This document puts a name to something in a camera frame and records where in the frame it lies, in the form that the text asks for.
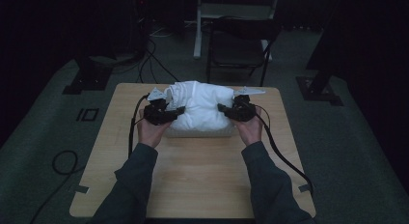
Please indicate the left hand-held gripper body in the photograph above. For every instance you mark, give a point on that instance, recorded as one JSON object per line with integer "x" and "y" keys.
{"x": 157, "y": 111}

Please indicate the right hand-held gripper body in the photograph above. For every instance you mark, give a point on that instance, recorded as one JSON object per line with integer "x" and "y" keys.
{"x": 243, "y": 109}

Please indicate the white towel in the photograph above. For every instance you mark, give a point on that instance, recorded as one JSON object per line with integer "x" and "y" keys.
{"x": 201, "y": 105}

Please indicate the white perforated plastic basket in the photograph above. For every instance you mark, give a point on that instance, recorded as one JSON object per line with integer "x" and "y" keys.
{"x": 199, "y": 133}

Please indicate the person's right hand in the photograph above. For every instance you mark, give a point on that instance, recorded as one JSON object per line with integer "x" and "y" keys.
{"x": 250, "y": 130}

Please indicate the person's left hand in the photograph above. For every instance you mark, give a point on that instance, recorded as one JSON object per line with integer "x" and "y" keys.
{"x": 151, "y": 134}

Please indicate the black folding chair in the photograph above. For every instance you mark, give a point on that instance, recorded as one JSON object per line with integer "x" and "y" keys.
{"x": 239, "y": 51}

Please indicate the black stand base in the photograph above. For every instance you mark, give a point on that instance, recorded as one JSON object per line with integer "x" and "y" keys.
{"x": 87, "y": 77}
{"x": 318, "y": 89}

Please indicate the grey tape piece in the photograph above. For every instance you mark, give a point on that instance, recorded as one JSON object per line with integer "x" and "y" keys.
{"x": 80, "y": 189}
{"x": 304, "y": 188}

